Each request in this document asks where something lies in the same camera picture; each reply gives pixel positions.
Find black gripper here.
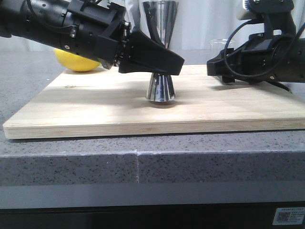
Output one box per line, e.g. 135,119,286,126
61,0,184,75
207,34,305,84

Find steel double jigger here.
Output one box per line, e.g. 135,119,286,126
146,0,179,103

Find glass beaker with clear liquid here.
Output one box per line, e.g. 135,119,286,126
209,39,227,59

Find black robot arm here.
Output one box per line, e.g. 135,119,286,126
206,0,305,84
0,0,184,75

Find grey curtain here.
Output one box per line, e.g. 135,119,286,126
123,0,305,51

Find yellow lemon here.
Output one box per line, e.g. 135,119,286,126
53,48,100,72

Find wooden cutting board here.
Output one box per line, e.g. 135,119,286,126
3,65,305,139

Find white QR code label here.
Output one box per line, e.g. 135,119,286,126
272,207,305,226

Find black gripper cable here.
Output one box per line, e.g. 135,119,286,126
223,19,305,79

